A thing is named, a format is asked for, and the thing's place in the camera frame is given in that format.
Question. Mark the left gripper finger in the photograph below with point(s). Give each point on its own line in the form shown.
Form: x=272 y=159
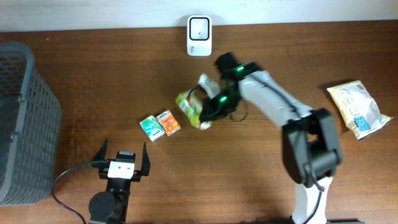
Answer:
x=99 y=160
x=145 y=163

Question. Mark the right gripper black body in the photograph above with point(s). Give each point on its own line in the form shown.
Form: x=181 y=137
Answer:
x=221 y=105

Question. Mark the green tea drink carton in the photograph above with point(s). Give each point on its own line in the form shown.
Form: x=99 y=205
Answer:
x=191 y=107

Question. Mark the green Kleenex tissue pack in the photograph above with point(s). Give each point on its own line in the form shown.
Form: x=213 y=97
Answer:
x=152 y=128

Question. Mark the orange Kleenex tissue pack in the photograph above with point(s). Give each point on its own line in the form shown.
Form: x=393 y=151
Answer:
x=168 y=122

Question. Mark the yellow white snack bag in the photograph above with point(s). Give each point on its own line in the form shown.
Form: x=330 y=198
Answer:
x=358 y=109

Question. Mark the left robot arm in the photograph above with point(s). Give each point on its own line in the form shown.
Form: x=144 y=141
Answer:
x=110 y=205

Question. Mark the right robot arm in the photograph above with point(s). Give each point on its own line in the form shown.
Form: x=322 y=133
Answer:
x=311 y=150

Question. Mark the grey plastic mesh basket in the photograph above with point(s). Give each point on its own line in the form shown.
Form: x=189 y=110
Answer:
x=30 y=127

